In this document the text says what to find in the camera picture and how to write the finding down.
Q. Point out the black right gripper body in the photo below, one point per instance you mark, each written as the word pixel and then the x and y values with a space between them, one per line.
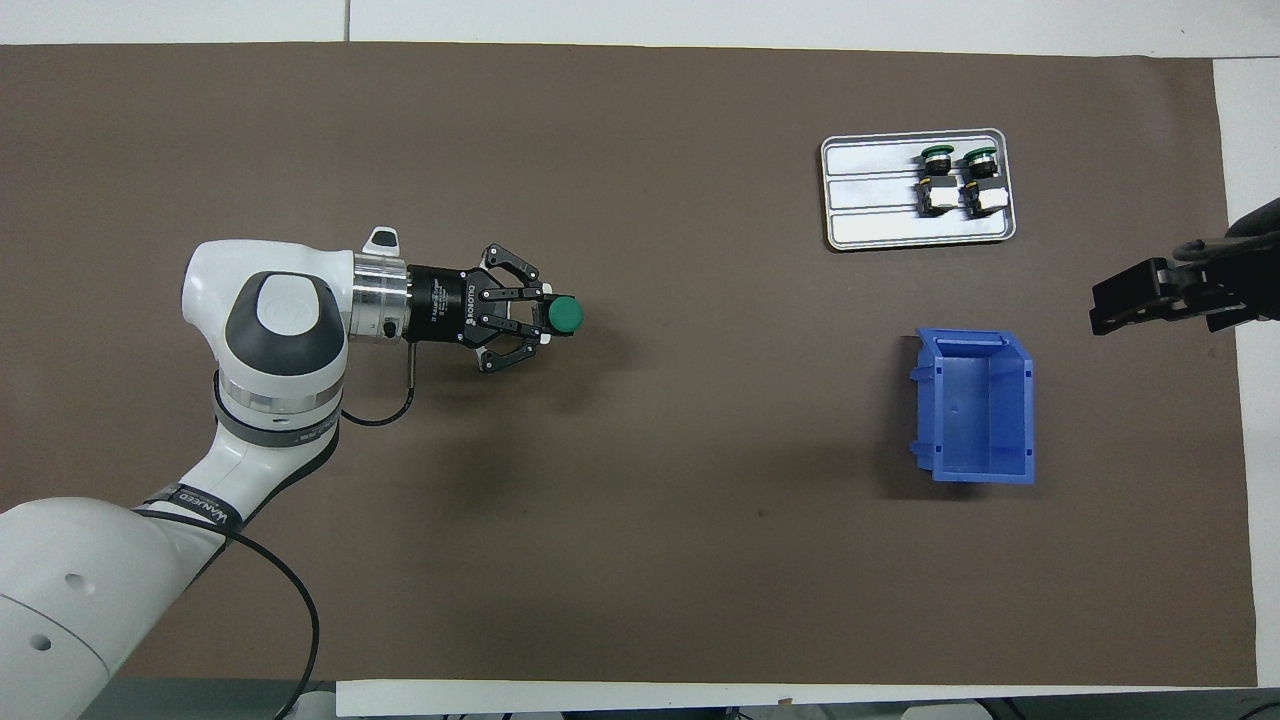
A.
pixel 1248 282

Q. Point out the green push button switch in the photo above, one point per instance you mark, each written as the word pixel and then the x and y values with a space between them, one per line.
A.
pixel 565 316
pixel 990 200
pixel 938 198

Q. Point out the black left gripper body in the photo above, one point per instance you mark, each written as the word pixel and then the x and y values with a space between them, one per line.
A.
pixel 440 305

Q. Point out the brown paper table mat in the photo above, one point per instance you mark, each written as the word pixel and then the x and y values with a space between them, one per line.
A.
pixel 700 560

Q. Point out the blue plastic storage bin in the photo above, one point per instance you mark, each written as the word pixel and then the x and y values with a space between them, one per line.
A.
pixel 965 420

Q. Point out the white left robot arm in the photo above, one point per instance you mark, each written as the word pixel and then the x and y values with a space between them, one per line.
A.
pixel 270 320

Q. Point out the silver metal tray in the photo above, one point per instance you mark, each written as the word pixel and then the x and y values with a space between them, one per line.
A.
pixel 870 228

